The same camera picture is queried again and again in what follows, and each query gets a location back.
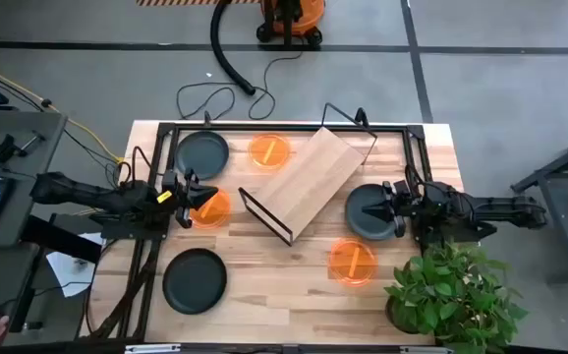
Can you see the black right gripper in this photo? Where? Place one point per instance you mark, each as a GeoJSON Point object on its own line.
{"type": "Point", "coordinates": [404, 206]}

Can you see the black flat bar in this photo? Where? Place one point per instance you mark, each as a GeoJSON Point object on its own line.
{"type": "Point", "coordinates": [58, 238]}

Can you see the grey desk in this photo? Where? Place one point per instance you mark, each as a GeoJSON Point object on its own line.
{"type": "Point", "coordinates": [28, 196]}

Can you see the green leafy plant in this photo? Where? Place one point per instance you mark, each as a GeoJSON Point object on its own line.
{"type": "Point", "coordinates": [441, 290]}

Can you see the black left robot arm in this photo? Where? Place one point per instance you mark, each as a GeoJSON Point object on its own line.
{"type": "Point", "coordinates": [92, 194]}

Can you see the dark plant pot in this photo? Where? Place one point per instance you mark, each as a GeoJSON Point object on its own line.
{"type": "Point", "coordinates": [394, 319]}

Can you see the silver bracket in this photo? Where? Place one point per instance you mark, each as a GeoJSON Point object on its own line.
{"type": "Point", "coordinates": [426, 350]}
{"type": "Point", "coordinates": [151, 348]}

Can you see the orange translucent round plate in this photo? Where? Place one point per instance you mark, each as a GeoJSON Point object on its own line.
{"type": "Point", "coordinates": [215, 216]}
{"type": "Point", "coordinates": [353, 261]}
{"type": "Point", "coordinates": [269, 151]}

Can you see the black clamp tool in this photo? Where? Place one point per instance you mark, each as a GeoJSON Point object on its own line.
{"type": "Point", "coordinates": [4, 150]}

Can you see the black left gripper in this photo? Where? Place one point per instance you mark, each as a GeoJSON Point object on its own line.
{"type": "Point", "coordinates": [186, 216]}

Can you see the orange shop vacuum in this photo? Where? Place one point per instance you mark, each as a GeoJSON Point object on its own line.
{"type": "Point", "coordinates": [308, 15]}
{"type": "Point", "coordinates": [220, 54]}

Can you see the white paper sheet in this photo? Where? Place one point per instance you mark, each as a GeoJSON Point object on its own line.
{"type": "Point", "coordinates": [68, 273]}

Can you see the dark grey round plate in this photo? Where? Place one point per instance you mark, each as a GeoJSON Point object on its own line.
{"type": "Point", "coordinates": [357, 196]}
{"type": "Point", "coordinates": [200, 147]}
{"type": "Point", "coordinates": [194, 280]}

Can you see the black aluminium table frame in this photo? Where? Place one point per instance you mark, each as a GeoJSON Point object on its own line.
{"type": "Point", "coordinates": [289, 127]}

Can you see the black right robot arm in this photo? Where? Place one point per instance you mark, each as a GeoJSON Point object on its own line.
{"type": "Point", "coordinates": [500, 209]}

